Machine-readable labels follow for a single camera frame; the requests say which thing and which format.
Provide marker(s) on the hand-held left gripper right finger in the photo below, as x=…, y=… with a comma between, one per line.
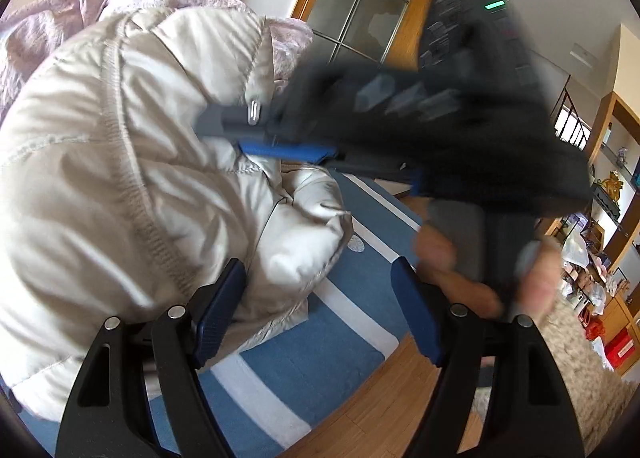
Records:
x=415, y=308

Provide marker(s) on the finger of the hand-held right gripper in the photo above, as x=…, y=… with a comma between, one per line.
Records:
x=225, y=118
x=380, y=171

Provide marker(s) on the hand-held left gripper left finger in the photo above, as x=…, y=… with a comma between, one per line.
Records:
x=220, y=308

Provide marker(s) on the beige puffer jacket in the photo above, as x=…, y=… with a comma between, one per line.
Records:
x=100, y=162

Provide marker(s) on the person's right hand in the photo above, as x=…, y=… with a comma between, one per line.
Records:
x=435, y=250

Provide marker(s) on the blue striped bed sheet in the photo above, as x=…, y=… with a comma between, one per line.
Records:
x=325, y=333

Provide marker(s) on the black metal railing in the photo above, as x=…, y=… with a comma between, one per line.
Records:
x=570, y=120

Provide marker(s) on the wooden shelf unit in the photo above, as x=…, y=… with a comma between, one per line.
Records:
x=607, y=137

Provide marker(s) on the golden figurine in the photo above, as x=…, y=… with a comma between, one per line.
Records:
x=609, y=186

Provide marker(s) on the clutter of shelf trinkets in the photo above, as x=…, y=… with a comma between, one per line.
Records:
x=590, y=268

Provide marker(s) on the beige shaggy rug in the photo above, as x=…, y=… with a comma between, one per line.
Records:
x=575, y=388

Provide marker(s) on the red box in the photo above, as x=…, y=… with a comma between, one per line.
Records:
x=617, y=348

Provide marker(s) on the pink floral quilt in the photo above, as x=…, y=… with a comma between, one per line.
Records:
x=40, y=22

